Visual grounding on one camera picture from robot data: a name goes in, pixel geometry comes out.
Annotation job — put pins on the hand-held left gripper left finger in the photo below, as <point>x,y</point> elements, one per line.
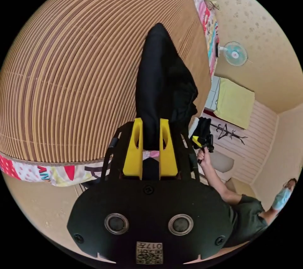
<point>133,155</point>

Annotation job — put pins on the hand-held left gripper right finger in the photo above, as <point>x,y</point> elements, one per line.
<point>168,157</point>

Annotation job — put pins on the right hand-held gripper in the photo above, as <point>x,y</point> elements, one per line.
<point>204,127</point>

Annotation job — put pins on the black pants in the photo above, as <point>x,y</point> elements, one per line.
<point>156,79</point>

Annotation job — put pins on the person's right forearm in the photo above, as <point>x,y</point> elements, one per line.
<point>219,182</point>

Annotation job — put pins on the person's right hand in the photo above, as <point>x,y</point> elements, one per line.
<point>204,155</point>

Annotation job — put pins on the black coat rack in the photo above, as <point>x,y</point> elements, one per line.
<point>224,131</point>

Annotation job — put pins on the person's body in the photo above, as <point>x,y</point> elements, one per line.
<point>248,217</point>

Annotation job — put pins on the bed with woven mat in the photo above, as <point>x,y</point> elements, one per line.
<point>78,72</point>

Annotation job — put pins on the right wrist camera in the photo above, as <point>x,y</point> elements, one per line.
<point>210,143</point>

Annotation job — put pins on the white wall fan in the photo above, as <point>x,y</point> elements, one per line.
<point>234,54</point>

